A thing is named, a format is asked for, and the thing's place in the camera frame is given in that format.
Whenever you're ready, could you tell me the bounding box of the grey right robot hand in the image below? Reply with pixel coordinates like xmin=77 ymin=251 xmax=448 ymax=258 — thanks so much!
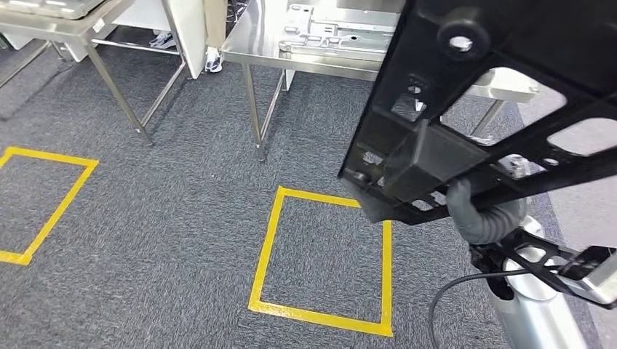
xmin=496 ymin=153 xmax=532 ymax=180

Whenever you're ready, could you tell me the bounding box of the black plastic frame part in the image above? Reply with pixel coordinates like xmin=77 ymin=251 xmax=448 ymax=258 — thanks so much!
xmin=338 ymin=0 xmax=617 ymax=228

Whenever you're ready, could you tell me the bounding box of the stainless steel workbench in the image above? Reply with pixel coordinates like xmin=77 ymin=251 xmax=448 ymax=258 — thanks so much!
xmin=220 ymin=0 xmax=541 ymax=164

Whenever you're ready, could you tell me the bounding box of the silver stamped metal panel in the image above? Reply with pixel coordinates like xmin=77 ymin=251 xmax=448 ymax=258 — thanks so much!
xmin=0 ymin=0 xmax=106 ymax=20
xmin=278 ymin=1 xmax=402 ymax=63

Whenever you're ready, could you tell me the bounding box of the yellow floor tape square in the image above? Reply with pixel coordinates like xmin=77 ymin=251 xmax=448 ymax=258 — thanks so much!
xmin=0 ymin=145 xmax=100 ymax=267
xmin=247 ymin=185 xmax=395 ymax=338

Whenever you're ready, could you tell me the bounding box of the person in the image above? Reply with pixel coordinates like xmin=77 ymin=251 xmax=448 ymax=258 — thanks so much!
xmin=148 ymin=0 xmax=231 ymax=74

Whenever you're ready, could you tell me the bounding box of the white partition board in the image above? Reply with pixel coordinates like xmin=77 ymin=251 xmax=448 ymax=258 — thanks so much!
xmin=111 ymin=0 xmax=209 ymax=81

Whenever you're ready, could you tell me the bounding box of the steel side table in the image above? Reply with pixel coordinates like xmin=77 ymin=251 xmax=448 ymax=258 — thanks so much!
xmin=0 ymin=0 xmax=188 ymax=149

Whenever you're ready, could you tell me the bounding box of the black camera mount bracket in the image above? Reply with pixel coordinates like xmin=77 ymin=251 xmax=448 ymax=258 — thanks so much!
xmin=469 ymin=227 xmax=617 ymax=297

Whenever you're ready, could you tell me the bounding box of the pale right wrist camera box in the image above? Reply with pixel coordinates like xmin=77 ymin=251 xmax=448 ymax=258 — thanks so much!
xmin=559 ymin=244 xmax=617 ymax=310

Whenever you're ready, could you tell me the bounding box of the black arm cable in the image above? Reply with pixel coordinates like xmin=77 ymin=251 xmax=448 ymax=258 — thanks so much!
xmin=428 ymin=268 xmax=531 ymax=349

